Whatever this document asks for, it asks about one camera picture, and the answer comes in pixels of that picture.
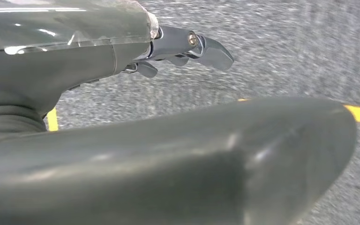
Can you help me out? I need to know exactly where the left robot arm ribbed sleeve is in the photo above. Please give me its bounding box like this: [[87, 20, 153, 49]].
[[0, 105, 48, 149]]

